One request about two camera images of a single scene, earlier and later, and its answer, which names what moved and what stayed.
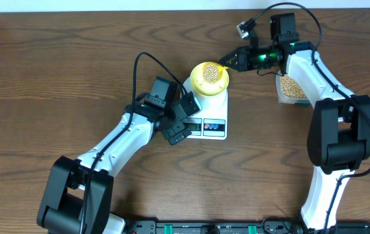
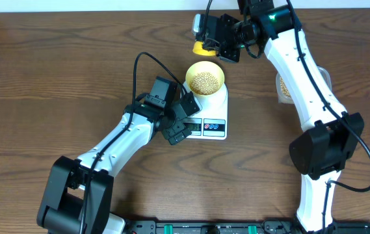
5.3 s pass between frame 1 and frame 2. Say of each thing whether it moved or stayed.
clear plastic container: stayed
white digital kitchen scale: stayed
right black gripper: moved
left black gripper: stayed
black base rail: stayed
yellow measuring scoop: moved
